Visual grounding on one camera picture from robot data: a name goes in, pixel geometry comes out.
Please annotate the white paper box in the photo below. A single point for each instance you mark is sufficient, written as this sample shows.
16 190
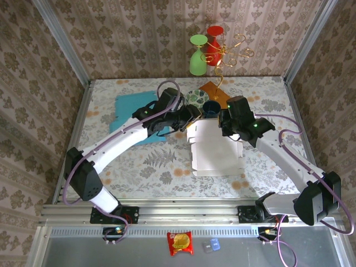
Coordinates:
214 155

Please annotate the teal paper box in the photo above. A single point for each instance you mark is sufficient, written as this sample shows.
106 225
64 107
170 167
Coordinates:
130 105

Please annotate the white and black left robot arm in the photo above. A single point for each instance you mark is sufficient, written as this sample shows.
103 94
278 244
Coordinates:
122 142

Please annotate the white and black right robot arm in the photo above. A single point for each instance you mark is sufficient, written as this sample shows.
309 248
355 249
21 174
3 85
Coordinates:
283 158

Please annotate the dark blue mug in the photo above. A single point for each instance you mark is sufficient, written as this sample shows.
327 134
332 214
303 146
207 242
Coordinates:
211 109

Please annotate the green leaf pattern bowl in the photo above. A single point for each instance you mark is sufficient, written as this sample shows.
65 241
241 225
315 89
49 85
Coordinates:
197 96

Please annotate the green wine glass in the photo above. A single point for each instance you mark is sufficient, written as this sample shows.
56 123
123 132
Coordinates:
197 62

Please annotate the floral tablecloth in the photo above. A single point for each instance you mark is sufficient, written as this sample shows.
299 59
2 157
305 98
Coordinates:
155 178

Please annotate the red wine glass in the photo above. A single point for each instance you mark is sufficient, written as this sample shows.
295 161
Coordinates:
214 48

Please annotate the small blue packet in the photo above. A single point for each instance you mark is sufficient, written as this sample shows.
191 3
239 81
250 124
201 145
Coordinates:
215 244

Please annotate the small grey packet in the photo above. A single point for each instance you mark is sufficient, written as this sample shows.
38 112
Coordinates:
206 246

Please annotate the red snack packet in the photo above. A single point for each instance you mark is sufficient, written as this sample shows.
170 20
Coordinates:
180 243

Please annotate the aluminium frame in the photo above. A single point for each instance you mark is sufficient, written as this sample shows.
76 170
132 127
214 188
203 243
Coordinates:
189 212

